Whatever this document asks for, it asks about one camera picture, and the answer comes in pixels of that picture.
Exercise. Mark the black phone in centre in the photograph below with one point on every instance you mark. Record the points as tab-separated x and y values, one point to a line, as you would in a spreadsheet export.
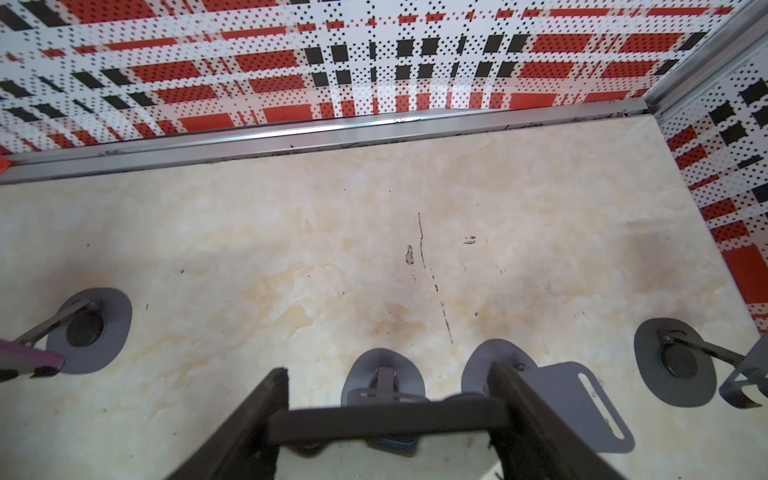
18	360

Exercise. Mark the black phone with pink edge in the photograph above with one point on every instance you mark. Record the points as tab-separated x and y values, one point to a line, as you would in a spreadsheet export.
325	425

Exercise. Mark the dark grey far-right phone stand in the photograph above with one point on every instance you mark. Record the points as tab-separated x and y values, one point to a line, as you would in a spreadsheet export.
683	370

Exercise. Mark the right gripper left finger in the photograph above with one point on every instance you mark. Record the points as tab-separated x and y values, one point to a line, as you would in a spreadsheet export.
239	448

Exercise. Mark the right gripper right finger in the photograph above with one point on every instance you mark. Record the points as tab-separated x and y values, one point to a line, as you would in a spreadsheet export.
537	444

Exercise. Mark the grey centre phone stand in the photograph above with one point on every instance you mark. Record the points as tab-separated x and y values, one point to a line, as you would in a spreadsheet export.
90	330

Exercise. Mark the grey stand of blue phone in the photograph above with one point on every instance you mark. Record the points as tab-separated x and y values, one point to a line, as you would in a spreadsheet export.
570	389

